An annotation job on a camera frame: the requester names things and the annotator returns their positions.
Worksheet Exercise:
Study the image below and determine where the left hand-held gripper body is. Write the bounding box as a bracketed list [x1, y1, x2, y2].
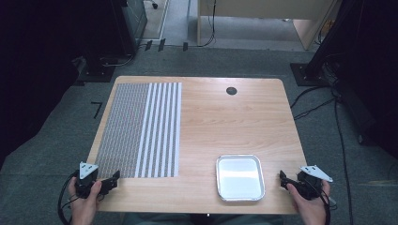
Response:
[74, 161, 105, 200]

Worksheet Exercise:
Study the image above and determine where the person's left hand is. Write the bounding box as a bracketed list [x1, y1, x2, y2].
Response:
[68, 176, 103, 220]

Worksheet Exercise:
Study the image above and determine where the dark cabinet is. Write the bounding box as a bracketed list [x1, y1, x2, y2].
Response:
[121, 0, 148, 49]

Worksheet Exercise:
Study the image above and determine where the long black floor cable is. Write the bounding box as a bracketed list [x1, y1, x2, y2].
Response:
[332, 92, 355, 225]

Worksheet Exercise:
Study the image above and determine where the black hanging cable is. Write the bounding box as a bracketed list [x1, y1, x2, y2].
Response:
[198, 0, 218, 49]

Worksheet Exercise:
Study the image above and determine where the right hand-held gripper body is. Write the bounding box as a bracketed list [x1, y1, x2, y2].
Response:
[295, 164, 334, 202]

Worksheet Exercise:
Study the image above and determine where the grey striped placemat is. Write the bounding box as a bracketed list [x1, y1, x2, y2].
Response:
[94, 82, 183, 179]

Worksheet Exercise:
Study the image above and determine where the black angled floor tape mark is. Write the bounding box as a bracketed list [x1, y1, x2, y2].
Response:
[90, 100, 103, 120]

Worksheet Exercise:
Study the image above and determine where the light wooden desk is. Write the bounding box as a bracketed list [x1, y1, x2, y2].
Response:
[196, 0, 343, 51]

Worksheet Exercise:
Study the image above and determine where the white floor cable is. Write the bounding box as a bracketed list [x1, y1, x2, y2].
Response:
[99, 52, 136, 68]

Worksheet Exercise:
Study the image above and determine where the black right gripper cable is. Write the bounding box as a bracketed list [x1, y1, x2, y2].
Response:
[318, 186, 333, 225]

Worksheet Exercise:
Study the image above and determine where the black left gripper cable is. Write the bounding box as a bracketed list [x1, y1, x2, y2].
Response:
[56, 170, 80, 225]

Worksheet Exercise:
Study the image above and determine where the person's right hand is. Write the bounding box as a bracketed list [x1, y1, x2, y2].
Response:
[285, 180, 331, 225]

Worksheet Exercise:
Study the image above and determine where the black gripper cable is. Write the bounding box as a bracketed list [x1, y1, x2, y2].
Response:
[56, 170, 80, 225]
[318, 186, 333, 225]

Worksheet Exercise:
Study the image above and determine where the silver metal tray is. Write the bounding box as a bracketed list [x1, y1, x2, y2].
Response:
[215, 154, 267, 203]

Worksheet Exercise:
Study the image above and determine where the black metal stand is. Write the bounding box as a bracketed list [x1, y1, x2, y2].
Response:
[76, 0, 139, 83]
[289, 0, 360, 87]

